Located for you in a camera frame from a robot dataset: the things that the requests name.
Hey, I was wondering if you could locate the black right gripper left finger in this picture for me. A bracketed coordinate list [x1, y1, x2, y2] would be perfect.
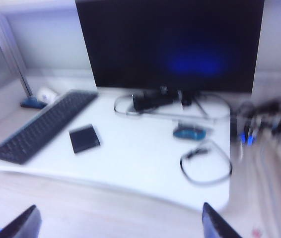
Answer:
[0, 204, 42, 238]

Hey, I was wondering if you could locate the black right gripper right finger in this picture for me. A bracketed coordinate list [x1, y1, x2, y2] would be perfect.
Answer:
[202, 202, 243, 238]

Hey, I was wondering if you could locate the black data cable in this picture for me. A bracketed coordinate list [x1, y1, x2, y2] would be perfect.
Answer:
[179, 140, 233, 185]

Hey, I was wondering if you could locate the dark portable hard drive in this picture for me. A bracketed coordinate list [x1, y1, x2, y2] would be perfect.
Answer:
[69, 123, 102, 155]

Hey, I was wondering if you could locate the blue computer mouse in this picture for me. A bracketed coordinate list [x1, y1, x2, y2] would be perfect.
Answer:
[172, 124, 207, 142]

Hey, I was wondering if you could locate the black computer keyboard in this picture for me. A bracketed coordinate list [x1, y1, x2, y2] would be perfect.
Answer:
[0, 89, 99, 165]

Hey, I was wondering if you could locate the white desk riser board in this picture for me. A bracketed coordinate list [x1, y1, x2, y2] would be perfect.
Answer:
[0, 86, 232, 219]

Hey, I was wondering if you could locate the small blue flat item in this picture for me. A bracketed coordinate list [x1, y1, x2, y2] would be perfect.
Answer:
[20, 97, 48, 110]

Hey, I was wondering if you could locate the black power adapter brick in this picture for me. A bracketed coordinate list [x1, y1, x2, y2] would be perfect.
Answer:
[131, 90, 181, 111]

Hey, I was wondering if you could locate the black AOC computer monitor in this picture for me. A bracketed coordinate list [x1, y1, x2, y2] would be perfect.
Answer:
[75, 0, 265, 120]

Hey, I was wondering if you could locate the black power cable bundle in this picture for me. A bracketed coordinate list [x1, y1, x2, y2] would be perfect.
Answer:
[230, 97, 281, 145]

